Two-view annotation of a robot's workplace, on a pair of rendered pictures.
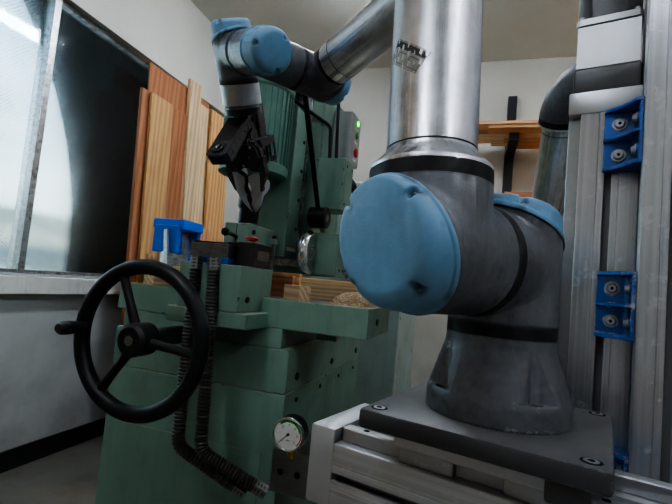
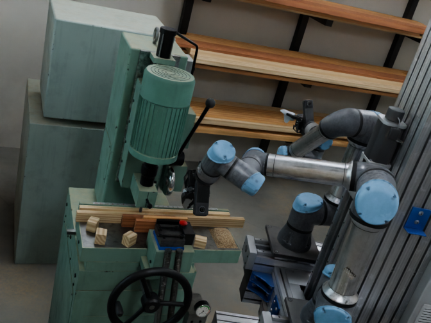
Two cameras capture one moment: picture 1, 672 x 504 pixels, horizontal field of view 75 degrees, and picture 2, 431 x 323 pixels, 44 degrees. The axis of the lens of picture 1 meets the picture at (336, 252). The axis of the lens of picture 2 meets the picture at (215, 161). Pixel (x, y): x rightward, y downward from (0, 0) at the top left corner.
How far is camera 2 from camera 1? 1.67 m
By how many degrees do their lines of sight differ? 50
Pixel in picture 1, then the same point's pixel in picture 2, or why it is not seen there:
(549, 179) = (311, 147)
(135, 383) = (95, 297)
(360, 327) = (235, 258)
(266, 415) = (180, 298)
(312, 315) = (212, 256)
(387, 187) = (340, 314)
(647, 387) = not seen: hidden behind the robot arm
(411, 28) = (353, 267)
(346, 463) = not seen: outside the picture
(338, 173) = (190, 125)
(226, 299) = (184, 267)
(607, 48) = not seen: hidden behind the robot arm
